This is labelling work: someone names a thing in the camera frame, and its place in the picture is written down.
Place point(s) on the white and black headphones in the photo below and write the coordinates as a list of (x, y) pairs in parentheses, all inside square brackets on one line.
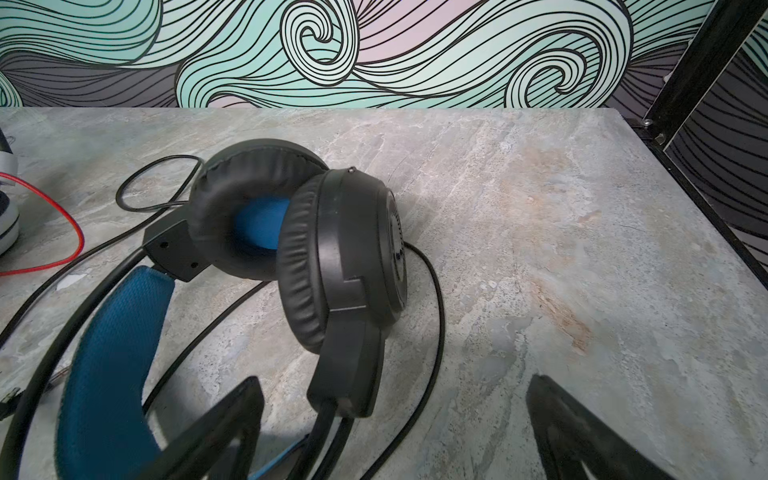
[(9, 226)]

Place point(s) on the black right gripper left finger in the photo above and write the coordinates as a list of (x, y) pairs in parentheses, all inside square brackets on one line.
[(192, 455)]

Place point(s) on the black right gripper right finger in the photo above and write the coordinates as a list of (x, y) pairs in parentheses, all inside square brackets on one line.
[(573, 443)]

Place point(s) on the black vertical frame post right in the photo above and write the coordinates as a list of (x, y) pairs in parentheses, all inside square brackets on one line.
[(708, 126)]

